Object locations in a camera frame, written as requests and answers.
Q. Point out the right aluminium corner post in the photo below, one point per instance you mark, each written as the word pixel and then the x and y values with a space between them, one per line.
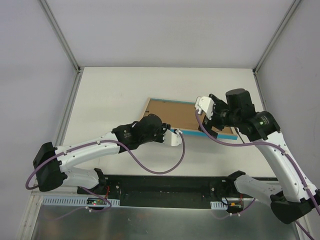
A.
pixel 277 34

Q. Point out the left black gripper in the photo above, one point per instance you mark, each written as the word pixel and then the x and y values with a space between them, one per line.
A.
pixel 163 133

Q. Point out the right white slotted cable duct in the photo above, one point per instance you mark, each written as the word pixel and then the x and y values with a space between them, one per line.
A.
pixel 217 205

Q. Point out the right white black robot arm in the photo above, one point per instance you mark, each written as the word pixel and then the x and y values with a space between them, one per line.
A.
pixel 263 132

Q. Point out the left aluminium corner post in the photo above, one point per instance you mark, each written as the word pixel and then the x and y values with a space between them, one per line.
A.
pixel 59 34

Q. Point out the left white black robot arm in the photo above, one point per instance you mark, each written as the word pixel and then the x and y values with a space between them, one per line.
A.
pixel 56 166

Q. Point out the left white slotted cable duct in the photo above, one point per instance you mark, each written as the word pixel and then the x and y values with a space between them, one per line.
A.
pixel 79 201

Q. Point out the blue wooden picture frame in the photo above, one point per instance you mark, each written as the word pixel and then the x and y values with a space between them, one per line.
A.
pixel 179 114

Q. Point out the aluminium corner post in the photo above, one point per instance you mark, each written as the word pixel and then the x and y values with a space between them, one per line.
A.
pixel 277 34
pixel 59 34

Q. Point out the aluminium front rail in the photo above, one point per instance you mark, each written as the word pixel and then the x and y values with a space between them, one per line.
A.
pixel 290 190

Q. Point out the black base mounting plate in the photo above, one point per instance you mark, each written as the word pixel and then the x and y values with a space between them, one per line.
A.
pixel 183 192

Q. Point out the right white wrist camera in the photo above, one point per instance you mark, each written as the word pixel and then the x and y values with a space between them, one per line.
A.
pixel 204 105

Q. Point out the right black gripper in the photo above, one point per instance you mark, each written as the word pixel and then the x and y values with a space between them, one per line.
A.
pixel 211 120

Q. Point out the white slotted cable duct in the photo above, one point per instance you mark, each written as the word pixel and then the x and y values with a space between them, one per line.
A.
pixel 217 205
pixel 79 201

